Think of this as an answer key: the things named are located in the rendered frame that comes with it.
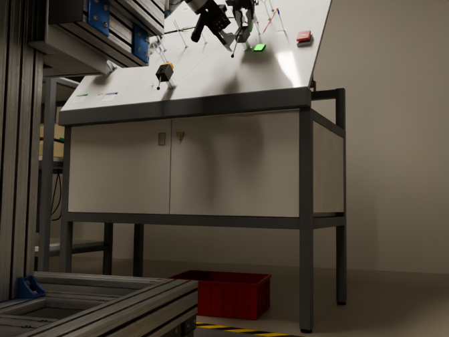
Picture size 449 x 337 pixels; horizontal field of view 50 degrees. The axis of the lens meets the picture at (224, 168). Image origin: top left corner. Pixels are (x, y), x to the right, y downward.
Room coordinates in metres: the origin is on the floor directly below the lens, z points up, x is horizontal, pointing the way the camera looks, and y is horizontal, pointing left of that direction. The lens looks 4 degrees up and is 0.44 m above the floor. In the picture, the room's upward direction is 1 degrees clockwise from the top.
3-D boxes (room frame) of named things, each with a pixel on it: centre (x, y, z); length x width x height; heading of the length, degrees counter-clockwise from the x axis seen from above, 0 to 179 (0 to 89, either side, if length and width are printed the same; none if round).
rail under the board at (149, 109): (1.97, 0.23, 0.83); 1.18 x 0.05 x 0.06; 64
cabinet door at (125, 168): (2.11, 0.47, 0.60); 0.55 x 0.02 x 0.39; 64
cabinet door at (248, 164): (1.86, -0.03, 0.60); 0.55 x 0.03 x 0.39; 64
